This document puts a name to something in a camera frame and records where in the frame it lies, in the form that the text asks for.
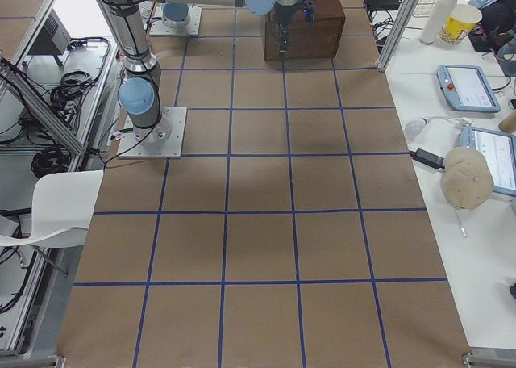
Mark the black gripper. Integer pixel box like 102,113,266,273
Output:
273,4,298,56

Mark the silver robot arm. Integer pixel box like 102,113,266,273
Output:
161,3,293,54
97,0,300,144

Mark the dark brown wooden cabinet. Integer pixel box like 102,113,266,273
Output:
264,0,346,61

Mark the white light bulb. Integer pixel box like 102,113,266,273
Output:
404,118,428,140

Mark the yellow popcorn cup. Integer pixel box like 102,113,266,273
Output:
439,4,482,44

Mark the black power brick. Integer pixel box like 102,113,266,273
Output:
410,148,445,169

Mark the upper blue teach pendant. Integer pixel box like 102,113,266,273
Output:
436,65,501,113

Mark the blue teach pendant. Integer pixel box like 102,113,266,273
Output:
460,126,515,197
436,65,501,113

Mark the grey electronics box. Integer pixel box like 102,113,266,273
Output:
27,9,72,66

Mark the beige baseball cap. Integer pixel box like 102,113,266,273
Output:
441,147,494,210

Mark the lower blue teach pendant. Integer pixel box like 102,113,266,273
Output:
460,126,515,197

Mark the white plastic chair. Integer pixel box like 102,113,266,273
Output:
1,170,104,248

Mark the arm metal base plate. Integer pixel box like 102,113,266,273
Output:
117,107,187,159
149,5,202,37

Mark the black cable bundle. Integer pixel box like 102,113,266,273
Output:
31,145,70,179

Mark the aluminium frame rail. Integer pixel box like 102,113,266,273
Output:
1,56,86,156

